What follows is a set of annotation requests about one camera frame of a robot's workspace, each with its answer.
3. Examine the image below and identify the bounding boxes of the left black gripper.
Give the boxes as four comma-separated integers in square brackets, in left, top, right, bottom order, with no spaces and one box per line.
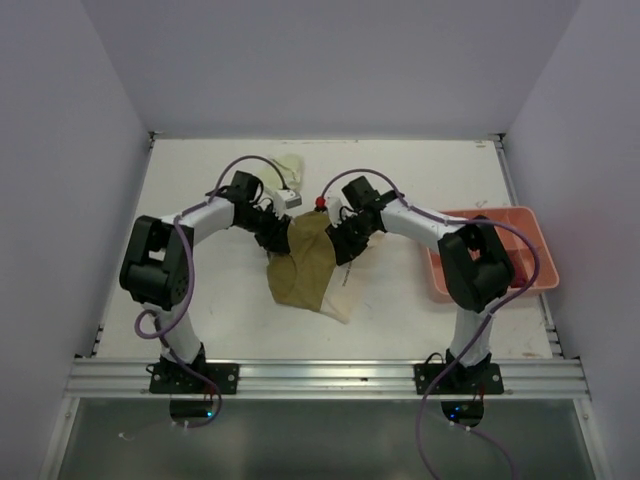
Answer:
[237,203,291,253]

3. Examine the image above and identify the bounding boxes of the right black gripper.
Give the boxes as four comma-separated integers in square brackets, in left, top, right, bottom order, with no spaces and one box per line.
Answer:
[326,214,376,264]

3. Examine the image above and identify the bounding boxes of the olive and cream underwear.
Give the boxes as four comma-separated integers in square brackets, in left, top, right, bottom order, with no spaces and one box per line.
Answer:
[265,209,387,325]

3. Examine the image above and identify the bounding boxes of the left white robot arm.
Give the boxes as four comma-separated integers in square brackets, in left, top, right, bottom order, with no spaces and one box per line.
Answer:
[119,171,301,393]

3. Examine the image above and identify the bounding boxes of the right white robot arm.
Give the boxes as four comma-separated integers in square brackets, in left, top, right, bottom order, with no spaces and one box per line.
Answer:
[326,176,515,393]

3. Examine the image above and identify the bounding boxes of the pale green underwear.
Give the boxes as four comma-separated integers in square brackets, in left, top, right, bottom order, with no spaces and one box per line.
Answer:
[256,153,304,193]

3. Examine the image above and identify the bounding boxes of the dark red rolled underwear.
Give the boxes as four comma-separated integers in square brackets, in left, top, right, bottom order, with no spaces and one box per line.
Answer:
[509,268,529,289]

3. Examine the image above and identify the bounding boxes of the pink divided tray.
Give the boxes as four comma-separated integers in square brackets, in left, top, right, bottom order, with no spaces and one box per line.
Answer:
[421,206,559,304]

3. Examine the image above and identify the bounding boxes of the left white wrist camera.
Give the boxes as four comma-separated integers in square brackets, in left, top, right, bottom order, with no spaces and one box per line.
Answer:
[272,189,302,214]

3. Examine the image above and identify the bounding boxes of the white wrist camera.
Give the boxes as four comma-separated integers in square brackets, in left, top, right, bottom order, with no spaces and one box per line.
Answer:
[314,196,344,226]
[272,189,302,214]

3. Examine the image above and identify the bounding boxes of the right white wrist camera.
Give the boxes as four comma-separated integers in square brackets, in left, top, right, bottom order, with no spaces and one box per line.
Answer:
[314,196,344,226]

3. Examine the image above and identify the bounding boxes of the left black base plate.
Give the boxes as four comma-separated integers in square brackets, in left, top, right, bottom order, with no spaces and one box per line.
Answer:
[145,359,240,395]

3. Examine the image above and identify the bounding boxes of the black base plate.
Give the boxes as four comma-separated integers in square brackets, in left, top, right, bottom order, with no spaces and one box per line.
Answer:
[413,351,505,395]
[145,359,240,395]

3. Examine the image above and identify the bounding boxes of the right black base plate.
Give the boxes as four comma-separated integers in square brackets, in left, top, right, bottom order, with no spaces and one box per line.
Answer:
[413,351,505,395]

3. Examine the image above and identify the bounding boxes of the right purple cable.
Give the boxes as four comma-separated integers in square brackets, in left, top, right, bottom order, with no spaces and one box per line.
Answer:
[319,167,544,480]

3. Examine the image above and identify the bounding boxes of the aluminium mounting rail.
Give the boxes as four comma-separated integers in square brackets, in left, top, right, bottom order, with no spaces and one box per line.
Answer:
[64,359,590,400]

